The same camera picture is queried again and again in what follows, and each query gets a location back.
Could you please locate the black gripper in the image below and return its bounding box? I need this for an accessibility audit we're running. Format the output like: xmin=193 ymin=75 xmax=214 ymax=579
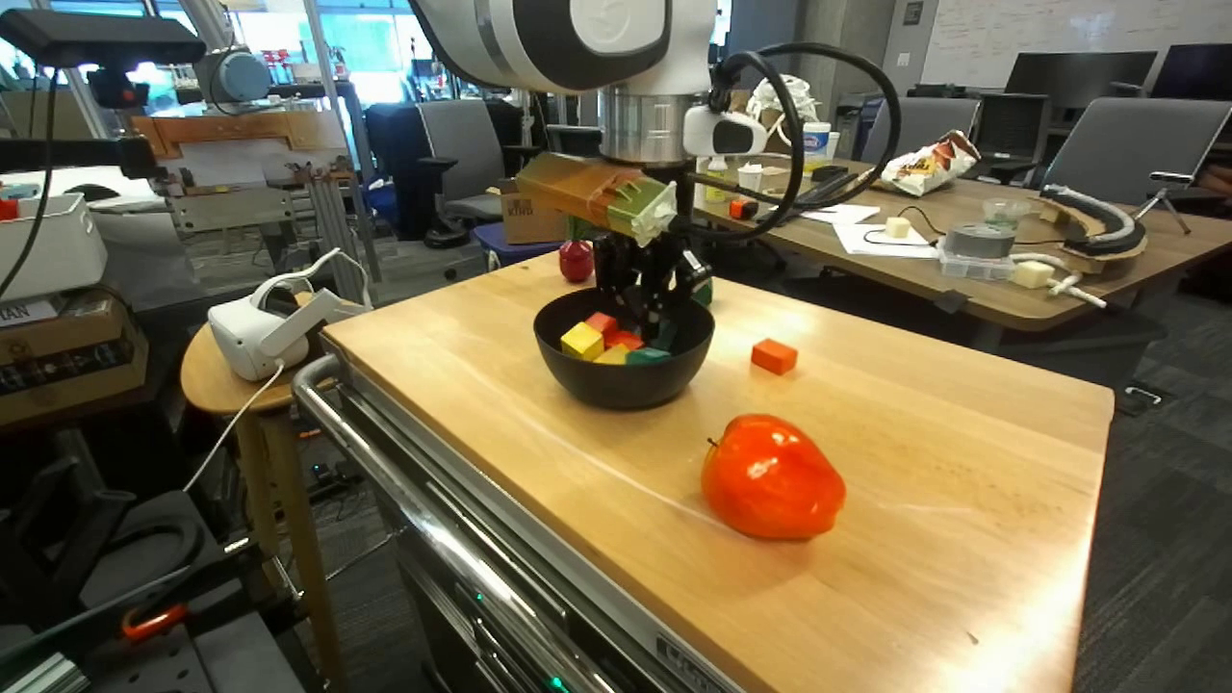
xmin=598 ymin=235 xmax=711 ymax=317

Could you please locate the green wooden cube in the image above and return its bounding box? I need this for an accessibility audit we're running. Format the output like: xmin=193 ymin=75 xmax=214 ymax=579
xmin=626 ymin=338 xmax=675 ymax=366

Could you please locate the orange wooden cube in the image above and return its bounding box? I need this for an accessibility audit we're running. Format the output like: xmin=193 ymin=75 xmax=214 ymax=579
xmin=584 ymin=312 xmax=620 ymax=338
xmin=610 ymin=327 xmax=644 ymax=353
xmin=751 ymin=338 xmax=796 ymax=375

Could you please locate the red toy radish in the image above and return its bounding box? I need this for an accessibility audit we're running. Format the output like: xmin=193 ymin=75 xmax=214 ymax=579
xmin=560 ymin=240 xmax=598 ymax=286

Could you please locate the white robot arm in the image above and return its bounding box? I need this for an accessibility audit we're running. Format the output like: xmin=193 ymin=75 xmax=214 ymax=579
xmin=411 ymin=0 xmax=721 ymax=321

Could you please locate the black bowl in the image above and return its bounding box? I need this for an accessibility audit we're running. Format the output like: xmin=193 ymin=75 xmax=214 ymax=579
xmin=531 ymin=288 xmax=715 ymax=412

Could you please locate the orange toy apple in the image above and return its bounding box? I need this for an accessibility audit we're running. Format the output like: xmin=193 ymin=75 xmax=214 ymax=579
xmin=701 ymin=412 xmax=848 ymax=542

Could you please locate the yellow wooden block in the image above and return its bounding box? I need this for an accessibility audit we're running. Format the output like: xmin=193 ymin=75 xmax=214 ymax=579
xmin=562 ymin=324 xmax=605 ymax=361
xmin=594 ymin=348 xmax=635 ymax=366

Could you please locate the white paper sheet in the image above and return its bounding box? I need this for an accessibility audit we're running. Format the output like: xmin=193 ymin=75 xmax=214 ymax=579
xmin=833 ymin=209 xmax=941 ymax=257

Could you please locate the snack chip bag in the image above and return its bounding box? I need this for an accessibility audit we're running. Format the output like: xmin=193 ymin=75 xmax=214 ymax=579
xmin=877 ymin=132 xmax=981 ymax=195

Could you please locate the wooden office desk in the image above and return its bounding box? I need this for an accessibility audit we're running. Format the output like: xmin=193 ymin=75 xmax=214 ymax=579
xmin=688 ymin=147 xmax=1232 ymax=338

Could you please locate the white VR headset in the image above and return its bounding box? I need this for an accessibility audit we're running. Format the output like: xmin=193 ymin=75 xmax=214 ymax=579
xmin=207 ymin=245 xmax=374 ymax=381

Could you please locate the round wooden stool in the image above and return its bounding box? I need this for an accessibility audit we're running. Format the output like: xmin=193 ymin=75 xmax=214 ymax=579
xmin=180 ymin=327 xmax=344 ymax=691

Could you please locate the grey office chair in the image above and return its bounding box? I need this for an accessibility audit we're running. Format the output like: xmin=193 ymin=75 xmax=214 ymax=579
xmin=1045 ymin=98 xmax=1232 ymax=203

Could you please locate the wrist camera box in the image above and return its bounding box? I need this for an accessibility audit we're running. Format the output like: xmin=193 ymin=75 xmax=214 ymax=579
xmin=502 ymin=149 xmax=679 ymax=245

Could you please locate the metal cart handle bar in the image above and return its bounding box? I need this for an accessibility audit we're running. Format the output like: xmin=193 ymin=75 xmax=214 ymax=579
xmin=293 ymin=353 xmax=616 ymax=693

